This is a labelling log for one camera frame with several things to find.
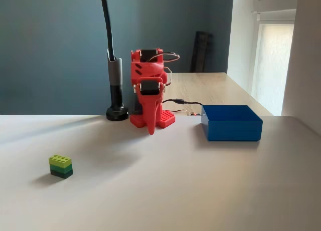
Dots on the red robot arm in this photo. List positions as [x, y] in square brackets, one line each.
[166, 118]

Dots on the green lego bricks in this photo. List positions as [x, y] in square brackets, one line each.
[61, 166]

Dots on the black gooseneck stand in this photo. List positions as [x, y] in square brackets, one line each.
[117, 113]

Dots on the small controller board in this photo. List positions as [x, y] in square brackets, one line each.
[193, 113]

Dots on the red gripper black motor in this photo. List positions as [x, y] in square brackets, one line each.
[149, 88]

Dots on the blue plastic box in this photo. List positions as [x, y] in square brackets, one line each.
[233, 130]

